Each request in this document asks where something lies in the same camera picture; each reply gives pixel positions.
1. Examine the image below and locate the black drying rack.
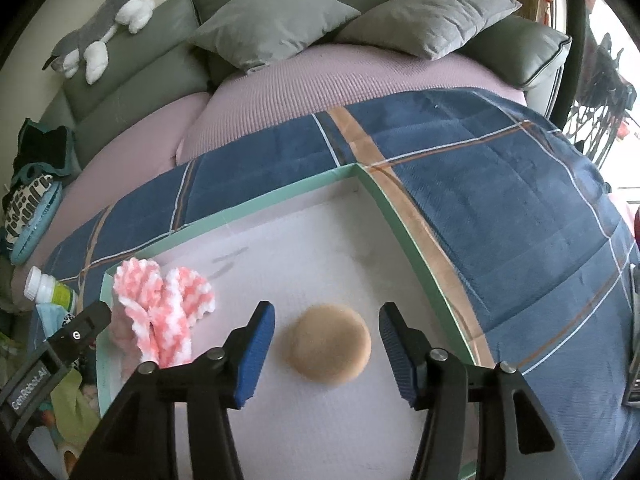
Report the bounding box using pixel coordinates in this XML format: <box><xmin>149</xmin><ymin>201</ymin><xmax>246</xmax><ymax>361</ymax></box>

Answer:
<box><xmin>562</xmin><ymin>32</ymin><xmax>640</xmax><ymax>166</ymax></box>

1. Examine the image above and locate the blue plaid blanket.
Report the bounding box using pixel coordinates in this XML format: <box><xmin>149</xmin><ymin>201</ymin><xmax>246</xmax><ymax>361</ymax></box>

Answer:
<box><xmin>30</xmin><ymin>87</ymin><xmax>640</xmax><ymax>480</ymax></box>

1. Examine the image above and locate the grey green sofa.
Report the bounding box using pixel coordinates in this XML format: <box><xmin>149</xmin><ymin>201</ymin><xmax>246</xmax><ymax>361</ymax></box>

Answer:
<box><xmin>37</xmin><ymin>0</ymin><xmax>573</xmax><ymax>171</ymax></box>

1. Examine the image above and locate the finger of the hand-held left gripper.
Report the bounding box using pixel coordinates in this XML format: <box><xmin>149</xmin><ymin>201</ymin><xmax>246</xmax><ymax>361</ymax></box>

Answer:
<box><xmin>46</xmin><ymin>302</ymin><xmax>112</xmax><ymax>362</ymax></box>

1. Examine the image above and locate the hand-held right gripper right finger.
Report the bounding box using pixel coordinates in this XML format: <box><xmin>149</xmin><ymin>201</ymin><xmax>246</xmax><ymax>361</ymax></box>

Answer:
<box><xmin>378</xmin><ymin>302</ymin><xmax>586</xmax><ymax>480</ymax></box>

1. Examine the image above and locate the tan round powder puff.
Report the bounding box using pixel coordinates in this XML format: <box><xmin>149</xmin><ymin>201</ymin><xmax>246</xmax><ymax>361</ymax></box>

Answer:
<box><xmin>289</xmin><ymin>304</ymin><xmax>372</xmax><ymax>387</ymax></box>

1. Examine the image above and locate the pink white knit cloth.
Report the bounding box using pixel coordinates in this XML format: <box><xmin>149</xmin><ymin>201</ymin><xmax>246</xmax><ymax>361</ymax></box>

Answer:
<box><xmin>150</xmin><ymin>267</ymin><xmax>217</xmax><ymax>367</ymax></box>
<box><xmin>113</xmin><ymin>258</ymin><xmax>163</xmax><ymax>361</ymax></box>

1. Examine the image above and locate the pink bed sheet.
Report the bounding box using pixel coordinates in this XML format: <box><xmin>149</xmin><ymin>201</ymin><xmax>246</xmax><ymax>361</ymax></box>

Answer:
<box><xmin>10</xmin><ymin>42</ymin><xmax>528</xmax><ymax>311</ymax></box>

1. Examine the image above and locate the teal leopard print bag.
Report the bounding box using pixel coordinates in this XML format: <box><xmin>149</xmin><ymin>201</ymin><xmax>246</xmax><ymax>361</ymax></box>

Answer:
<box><xmin>0</xmin><ymin>167</ymin><xmax>63</xmax><ymax>266</ymax></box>

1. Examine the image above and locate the white bottle green label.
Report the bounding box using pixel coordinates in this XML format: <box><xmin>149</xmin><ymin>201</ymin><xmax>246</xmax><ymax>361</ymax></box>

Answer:
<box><xmin>24</xmin><ymin>266</ymin><xmax>78</xmax><ymax>311</ymax></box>

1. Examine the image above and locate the light green cloth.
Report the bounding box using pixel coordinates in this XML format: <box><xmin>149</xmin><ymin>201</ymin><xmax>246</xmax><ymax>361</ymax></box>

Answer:
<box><xmin>50</xmin><ymin>370</ymin><xmax>101</xmax><ymax>433</ymax></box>

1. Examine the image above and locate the black cloth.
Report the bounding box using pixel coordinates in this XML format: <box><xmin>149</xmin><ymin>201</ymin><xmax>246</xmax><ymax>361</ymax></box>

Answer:
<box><xmin>15</xmin><ymin>120</ymin><xmax>76</xmax><ymax>177</ymax></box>

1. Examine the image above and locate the green shallow box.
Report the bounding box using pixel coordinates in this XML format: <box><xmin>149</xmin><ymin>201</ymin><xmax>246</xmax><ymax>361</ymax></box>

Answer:
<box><xmin>97</xmin><ymin>162</ymin><xmax>483</xmax><ymax>480</ymax></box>

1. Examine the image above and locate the grey pillow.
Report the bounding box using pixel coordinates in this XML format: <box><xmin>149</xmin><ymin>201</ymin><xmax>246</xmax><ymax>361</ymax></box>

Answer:
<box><xmin>187</xmin><ymin>0</ymin><xmax>362</xmax><ymax>70</ymax></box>
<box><xmin>334</xmin><ymin>0</ymin><xmax>523</xmax><ymax>61</ymax></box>

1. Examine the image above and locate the light blue cloth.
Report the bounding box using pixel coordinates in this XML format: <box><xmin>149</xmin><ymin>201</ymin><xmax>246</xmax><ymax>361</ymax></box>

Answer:
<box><xmin>35</xmin><ymin>304</ymin><xmax>76</xmax><ymax>343</ymax></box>

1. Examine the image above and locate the grey white husky plush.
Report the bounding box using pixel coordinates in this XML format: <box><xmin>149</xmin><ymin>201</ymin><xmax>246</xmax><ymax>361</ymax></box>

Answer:
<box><xmin>42</xmin><ymin>0</ymin><xmax>156</xmax><ymax>85</ymax></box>

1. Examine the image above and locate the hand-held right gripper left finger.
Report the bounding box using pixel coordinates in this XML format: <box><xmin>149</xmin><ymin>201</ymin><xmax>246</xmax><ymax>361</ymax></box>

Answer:
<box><xmin>67</xmin><ymin>301</ymin><xmax>277</xmax><ymax>480</ymax></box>

